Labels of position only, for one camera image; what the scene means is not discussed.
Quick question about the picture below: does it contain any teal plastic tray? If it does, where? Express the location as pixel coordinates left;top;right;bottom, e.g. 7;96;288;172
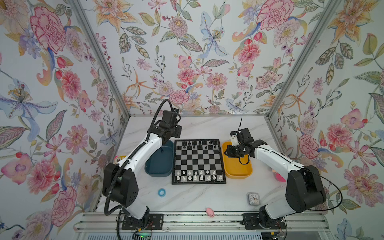
145;141;175;177

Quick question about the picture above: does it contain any small white clock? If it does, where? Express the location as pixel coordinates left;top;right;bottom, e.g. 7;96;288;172
247;193;261;206

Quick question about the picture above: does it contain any yellow plastic tray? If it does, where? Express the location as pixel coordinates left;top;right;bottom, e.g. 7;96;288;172
222;142;253;179

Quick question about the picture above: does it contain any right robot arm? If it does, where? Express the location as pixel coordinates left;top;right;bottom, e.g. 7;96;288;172
225;128;326;227

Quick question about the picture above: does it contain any black white chessboard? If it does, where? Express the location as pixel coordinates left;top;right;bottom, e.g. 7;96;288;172
172;139;227;185

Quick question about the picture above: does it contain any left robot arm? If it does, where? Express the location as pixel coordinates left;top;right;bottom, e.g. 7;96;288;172
103;109;182;221

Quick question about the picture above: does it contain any pink plush doll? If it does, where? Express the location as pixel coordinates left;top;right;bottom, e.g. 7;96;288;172
272;170;287;183

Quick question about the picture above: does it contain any yellow white plush toy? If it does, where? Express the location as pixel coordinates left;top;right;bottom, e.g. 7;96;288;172
113;156;126;165

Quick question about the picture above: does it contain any pink eraser toy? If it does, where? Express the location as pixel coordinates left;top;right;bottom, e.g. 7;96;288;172
206;208;215;218

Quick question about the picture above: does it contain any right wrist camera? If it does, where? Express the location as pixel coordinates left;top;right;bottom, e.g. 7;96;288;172
230;133;239;147

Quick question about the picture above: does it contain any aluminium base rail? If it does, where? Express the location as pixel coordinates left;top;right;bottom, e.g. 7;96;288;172
74;211;330;233

